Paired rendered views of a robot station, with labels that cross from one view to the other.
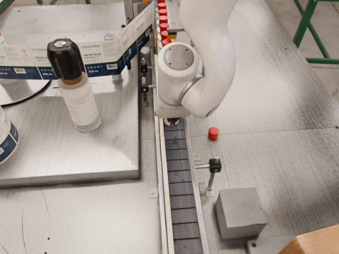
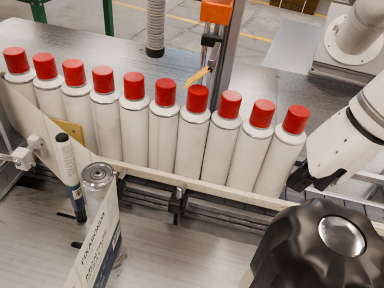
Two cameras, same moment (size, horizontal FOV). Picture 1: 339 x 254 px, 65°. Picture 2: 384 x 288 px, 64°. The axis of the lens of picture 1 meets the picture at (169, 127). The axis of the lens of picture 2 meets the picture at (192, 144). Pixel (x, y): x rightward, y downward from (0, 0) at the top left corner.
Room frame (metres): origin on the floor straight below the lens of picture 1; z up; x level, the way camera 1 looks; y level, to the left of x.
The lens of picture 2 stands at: (0.67, 0.40, 1.34)
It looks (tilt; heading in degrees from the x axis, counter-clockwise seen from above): 42 degrees down; 282
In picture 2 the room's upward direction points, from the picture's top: 8 degrees clockwise
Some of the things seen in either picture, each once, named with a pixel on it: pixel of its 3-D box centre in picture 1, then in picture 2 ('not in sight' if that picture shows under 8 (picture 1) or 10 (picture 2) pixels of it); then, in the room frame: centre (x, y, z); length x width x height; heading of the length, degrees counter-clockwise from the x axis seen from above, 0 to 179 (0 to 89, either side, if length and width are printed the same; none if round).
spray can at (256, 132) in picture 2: not in sight; (250, 153); (0.65, 0.00, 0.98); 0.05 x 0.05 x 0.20
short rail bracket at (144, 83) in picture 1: (144, 90); (178, 208); (0.75, 0.09, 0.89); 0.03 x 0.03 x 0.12; 5
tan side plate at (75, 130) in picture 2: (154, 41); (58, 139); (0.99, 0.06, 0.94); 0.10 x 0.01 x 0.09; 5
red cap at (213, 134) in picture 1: (213, 133); not in sight; (0.57, -0.15, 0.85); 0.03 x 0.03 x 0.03
